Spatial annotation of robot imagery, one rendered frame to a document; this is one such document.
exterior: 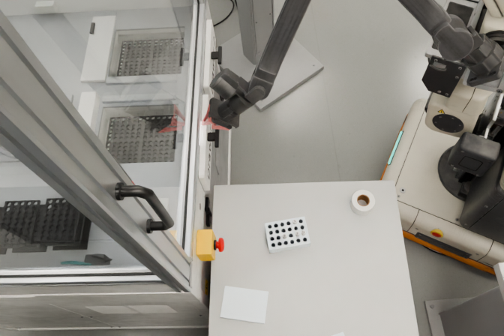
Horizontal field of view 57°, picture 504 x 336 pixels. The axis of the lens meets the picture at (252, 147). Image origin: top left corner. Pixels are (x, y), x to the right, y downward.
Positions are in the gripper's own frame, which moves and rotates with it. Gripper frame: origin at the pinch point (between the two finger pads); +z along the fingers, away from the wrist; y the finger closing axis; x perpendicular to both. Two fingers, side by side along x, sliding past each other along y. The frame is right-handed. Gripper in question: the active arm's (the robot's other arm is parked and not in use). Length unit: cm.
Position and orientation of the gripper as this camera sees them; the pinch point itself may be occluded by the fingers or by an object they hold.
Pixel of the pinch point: (208, 124)
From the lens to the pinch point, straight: 142.4
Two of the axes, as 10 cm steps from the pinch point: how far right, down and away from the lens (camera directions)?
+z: -6.2, 3.5, 7.1
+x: -0.3, 8.9, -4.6
